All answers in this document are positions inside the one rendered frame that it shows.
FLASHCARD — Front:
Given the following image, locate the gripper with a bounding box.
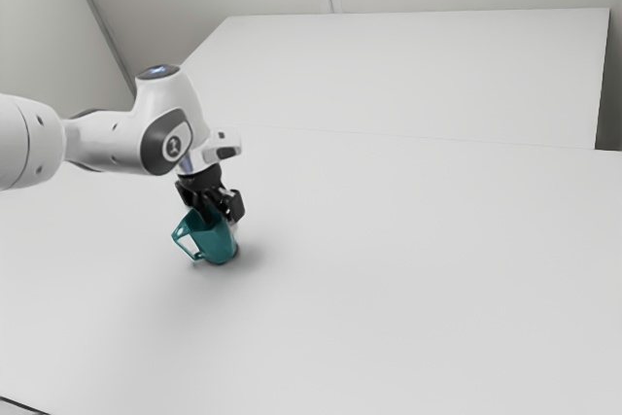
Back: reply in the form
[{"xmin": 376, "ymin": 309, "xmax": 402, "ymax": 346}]
[{"xmin": 174, "ymin": 166, "xmax": 246, "ymax": 229}]

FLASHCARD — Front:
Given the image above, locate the teal faceted mug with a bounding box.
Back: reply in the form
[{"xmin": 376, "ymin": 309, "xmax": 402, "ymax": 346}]
[{"xmin": 169, "ymin": 207, "xmax": 241, "ymax": 266}]

